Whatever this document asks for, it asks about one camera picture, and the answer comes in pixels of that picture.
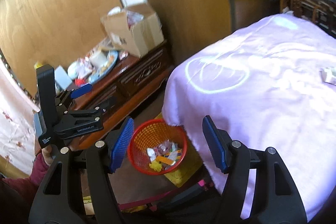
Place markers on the maroon sleeve forearm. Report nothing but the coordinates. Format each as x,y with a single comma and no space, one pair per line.
17,194

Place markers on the left hand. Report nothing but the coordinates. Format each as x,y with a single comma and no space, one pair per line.
47,151

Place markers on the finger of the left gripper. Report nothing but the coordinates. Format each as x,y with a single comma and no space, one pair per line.
80,91
104,106

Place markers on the red plastic trash basket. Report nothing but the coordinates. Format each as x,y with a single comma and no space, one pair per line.
157,148

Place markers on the blue tray with clutter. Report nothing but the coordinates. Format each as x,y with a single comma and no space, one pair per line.
103,62

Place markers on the purple bed blanket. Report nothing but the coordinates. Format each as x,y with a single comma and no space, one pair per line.
263,85

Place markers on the teal white medicine box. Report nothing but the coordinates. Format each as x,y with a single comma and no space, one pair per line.
328,75

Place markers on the cardboard box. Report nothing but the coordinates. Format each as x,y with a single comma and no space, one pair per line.
135,29

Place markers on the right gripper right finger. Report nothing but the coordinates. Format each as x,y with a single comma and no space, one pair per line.
233,158

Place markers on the dark wooden dresser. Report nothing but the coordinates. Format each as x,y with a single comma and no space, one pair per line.
131,81

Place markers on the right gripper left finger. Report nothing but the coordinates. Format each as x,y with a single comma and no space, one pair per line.
102,159

